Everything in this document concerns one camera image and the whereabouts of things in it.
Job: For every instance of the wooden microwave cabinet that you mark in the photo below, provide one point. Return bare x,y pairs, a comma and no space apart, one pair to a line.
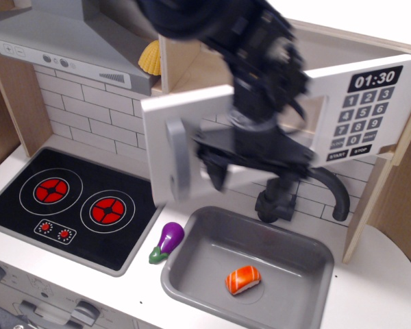
358,105

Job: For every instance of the grey oven door handle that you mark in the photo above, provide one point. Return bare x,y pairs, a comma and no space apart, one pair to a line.
46,316

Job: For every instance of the yellow toy shell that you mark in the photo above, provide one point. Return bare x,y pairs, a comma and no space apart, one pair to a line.
149,60

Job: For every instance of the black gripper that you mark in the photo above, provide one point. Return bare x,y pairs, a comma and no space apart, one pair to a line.
256,145

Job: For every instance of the grey oven knob right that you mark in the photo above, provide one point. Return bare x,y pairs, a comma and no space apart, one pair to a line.
86,313

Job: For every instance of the grey toy sink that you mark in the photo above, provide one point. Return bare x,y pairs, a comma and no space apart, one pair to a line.
296,271

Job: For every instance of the grey range hood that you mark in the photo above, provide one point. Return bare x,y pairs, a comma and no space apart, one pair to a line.
77,38

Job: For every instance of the white toy microwave door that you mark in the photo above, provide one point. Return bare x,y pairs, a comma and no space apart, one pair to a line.
224,137

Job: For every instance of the black toy stovetop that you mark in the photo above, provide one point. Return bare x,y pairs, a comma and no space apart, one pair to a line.
94,215

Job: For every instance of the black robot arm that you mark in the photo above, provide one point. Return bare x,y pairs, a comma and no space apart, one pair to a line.
257,44

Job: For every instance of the orange toy salmon sushi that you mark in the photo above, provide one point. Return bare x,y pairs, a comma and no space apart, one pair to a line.
242,279

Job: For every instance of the purple toy eggplant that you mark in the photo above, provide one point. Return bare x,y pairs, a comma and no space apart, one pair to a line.
171,236

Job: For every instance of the black toy faucet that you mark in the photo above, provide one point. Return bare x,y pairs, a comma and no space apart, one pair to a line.
338,190

